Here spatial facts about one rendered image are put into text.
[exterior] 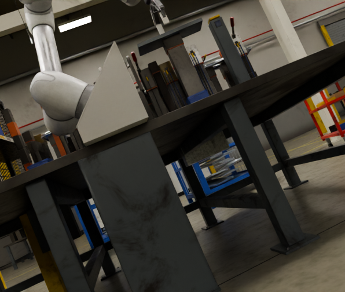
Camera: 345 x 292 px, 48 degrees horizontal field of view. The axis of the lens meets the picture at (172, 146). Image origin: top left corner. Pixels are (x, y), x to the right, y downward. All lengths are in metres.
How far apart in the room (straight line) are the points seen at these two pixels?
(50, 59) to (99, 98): 0.59
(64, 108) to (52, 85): 0.10
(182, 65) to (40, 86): 0.77
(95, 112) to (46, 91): 0.28
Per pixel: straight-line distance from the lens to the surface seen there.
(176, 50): 2.09
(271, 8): 6.48
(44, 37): 2.07
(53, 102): 1.64
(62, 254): 1.54
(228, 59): 2.10
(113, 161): 1.47
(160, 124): 1.52
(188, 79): 2.04
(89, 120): 1.44
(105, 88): 1.46
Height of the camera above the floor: 0.45
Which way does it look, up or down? 5 degrees up
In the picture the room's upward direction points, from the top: 24 degrees counter-clockwise
